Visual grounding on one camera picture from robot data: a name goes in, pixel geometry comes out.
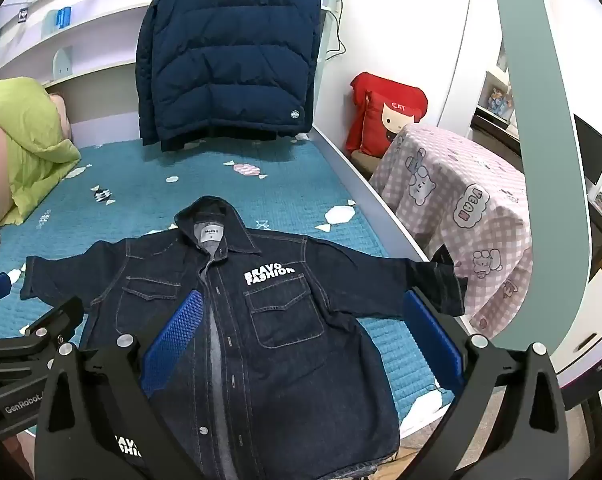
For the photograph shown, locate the green pillow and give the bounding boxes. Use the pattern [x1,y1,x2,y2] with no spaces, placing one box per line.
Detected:
[0,77,82,228]

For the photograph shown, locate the dark denim jacket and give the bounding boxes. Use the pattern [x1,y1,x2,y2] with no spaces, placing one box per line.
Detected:
[20,196,469,480]

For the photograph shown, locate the white cabinet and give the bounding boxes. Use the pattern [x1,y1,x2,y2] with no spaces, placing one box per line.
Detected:
[556,260,602,388]

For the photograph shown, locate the white wall shelf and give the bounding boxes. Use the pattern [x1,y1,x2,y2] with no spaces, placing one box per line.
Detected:
[0,0,182,88]

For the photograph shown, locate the teal quilted bed sheet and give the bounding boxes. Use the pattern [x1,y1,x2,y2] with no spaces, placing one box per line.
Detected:
[0,132,457,441]

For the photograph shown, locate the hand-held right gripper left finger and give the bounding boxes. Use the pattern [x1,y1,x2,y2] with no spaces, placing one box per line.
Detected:
[33,289,205,480]

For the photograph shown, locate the dark wooden desk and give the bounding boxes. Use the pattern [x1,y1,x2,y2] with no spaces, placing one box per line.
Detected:
[471,107,524,167]

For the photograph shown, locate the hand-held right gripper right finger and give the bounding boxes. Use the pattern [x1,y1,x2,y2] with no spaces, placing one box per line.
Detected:
[402,287,569,480]

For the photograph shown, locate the navy and yellow puffer jacket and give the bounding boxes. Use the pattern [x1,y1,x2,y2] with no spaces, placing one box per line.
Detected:
[135,0,323,153]

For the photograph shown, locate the black cable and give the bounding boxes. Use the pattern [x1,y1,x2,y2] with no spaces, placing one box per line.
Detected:
[322,0,346,56]

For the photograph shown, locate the teal curved bed post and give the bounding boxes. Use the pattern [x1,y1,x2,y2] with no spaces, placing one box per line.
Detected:
[494,0,592,333]

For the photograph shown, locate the black monitor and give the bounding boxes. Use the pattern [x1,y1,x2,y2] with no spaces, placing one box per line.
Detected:
[574,114,602,186]

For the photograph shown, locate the red bag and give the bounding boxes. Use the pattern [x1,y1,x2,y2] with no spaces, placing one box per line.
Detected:
[345,72,428,161]

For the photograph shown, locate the colourful figurines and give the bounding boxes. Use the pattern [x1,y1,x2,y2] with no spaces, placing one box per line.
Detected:
[486,85,514,121]

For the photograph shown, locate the white bed frame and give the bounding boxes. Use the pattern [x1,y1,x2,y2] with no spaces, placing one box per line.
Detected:
[308,125,457,453]

